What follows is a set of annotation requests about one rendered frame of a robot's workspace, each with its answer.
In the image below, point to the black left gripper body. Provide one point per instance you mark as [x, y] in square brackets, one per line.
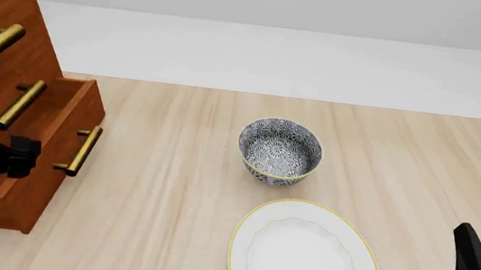
[23, 158]

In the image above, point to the white plate with yellow rim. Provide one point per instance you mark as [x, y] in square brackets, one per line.
[308, 258]

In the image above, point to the small wooden drawer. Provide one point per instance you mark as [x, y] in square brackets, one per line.
[62, 145]

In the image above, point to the patterned black and white bowl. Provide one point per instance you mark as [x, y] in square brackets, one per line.
[279, 153]

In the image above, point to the large wooden drawer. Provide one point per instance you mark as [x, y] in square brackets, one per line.
[22, 16]

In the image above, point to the mid-sized wooden drawer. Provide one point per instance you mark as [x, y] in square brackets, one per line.
[39, 111]

